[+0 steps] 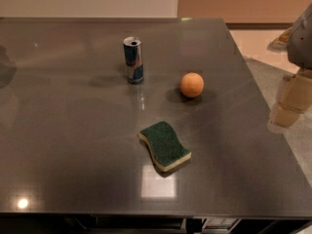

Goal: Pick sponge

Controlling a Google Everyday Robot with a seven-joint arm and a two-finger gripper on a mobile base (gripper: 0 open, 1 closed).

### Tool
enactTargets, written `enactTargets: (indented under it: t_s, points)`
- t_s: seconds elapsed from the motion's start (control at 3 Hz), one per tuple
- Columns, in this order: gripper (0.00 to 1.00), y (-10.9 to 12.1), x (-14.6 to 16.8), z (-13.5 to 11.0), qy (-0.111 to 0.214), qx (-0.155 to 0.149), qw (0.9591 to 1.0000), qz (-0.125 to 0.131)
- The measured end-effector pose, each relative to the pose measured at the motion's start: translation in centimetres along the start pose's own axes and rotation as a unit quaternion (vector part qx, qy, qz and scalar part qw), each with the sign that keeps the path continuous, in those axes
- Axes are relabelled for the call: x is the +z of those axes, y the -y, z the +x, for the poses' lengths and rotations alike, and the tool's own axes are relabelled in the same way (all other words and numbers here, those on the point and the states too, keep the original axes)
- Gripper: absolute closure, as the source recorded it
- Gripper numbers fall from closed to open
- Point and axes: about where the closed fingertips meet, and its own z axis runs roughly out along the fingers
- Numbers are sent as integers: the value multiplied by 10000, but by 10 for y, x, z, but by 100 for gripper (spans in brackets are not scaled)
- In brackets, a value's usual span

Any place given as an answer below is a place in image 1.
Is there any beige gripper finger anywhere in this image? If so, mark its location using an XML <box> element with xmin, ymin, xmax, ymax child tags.
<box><xmin>269</xmin><ymin>69</ymin><xmax>312</xmax><ymax>128</ymax></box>
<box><xmin>271</xmin><ymin>27</ymin><xmax>292</xmax><ymax>50</ymax></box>

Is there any green and yellow sponge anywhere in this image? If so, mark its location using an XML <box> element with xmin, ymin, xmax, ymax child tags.
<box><xmin>138</xmin><ymin>121</ymin><xmax>191</xmax><ymax>173</ymax></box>

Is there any orange ball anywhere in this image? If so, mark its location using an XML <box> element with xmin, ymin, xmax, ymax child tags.
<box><xmin>179</xmin><ymin>72</ymin><xmax>205</xmax><ymax>98</ymax></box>

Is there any blue silver energy drink can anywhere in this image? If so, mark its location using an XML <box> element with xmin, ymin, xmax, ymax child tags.
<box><xmin>123</xmin><ymin>36</ymin><xmax>143</xmax><ymax>84</ymax></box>

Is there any white label under table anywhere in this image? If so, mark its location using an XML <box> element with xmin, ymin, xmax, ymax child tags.
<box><xmin>205</xmin><ymin>217</ymin><xmax>238</xmax><ymax>230</ymax></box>

